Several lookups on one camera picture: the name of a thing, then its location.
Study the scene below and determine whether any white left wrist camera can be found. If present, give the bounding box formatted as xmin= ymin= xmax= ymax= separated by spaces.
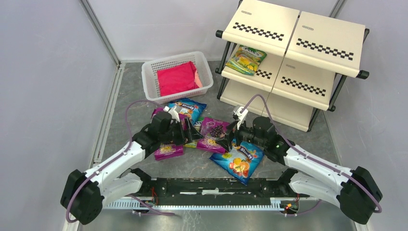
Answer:
xmin=163 ymin=106 xmax=180 ymax=123

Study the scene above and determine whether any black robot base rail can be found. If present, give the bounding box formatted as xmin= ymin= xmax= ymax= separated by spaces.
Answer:
xmin=121 ymin=168 xmax=308 ymax=206

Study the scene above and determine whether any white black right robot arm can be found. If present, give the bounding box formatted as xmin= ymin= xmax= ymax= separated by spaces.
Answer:
xmin=216 ymin=116 xmax=383 ymax=224

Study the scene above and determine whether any cream three-tier shelf rack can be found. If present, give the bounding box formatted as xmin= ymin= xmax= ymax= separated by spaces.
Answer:
xmin=216 ymin=0 xmax=370 ymax=132

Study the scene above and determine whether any green candy bag on shelf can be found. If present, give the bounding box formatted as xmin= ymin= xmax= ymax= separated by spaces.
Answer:
xmin=226 ymin=45 xmax=267 ymax=76

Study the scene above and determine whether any blue Slendy bag near basket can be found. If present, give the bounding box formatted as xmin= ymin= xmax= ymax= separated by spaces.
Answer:
xmin=167 ymin=98 xmax=207 ymax=125

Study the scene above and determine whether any pink folded cloth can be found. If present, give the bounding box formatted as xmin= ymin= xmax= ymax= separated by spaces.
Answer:
xmin=157 ymin=61 xmax=203 ymax=96

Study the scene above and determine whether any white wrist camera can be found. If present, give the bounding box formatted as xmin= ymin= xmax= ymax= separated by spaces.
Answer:
xmin=163 ymin=106 xmax=180 ymax=123
xmin=233 ymin=105 xmax=249 ymax=130

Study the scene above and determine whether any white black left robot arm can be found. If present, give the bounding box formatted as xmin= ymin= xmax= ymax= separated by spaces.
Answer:
xmin=60 ymin=111 xmax=203 ymax=225

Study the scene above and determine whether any white plastic basket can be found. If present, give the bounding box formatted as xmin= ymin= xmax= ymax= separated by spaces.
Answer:
xmin=141 ymin=51 xmax=214 ymax=103

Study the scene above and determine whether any blue Slendy bag front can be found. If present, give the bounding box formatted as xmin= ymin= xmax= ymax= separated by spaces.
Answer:
xmin=209 ymin=139 xmax=264 ymax=185

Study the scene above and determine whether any blue slendy bag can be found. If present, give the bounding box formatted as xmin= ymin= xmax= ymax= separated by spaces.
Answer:
xmin=209 ymin=139 xmax=264 ymax=185
xmin=167 ymin=98 xmax=207 ymax=125

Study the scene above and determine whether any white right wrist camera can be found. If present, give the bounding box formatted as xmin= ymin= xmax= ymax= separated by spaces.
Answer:
xmin=233 ymin=105 xmax=249 ymax=130

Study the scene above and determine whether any green Fox's candy bag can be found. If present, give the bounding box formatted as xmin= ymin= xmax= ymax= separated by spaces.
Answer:
xmin=182 ymin=117 xmax=204 ymax=148

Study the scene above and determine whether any purple grape candy bag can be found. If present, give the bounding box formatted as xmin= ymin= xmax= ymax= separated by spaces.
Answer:
xmin=151 ymin=108 xmax=188 ymax=130
xmin=154 ymin=144 xmax=184 ymax=161
xmin=196 ymin=117 xmax=229 ymax=154

